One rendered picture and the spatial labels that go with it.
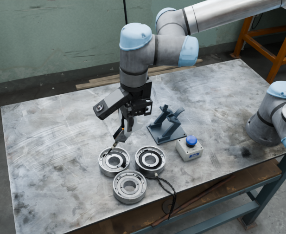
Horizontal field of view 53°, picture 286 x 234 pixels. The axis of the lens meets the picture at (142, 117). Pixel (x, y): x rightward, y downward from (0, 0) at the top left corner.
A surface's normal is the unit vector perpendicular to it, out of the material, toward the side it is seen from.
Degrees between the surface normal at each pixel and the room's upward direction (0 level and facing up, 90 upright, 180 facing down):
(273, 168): 0
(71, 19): 90
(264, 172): 0
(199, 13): 50
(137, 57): 90
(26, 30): 90
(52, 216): 0
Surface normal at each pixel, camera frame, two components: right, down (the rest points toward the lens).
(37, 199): 0.07, -0.72
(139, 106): 0.41, 0.66
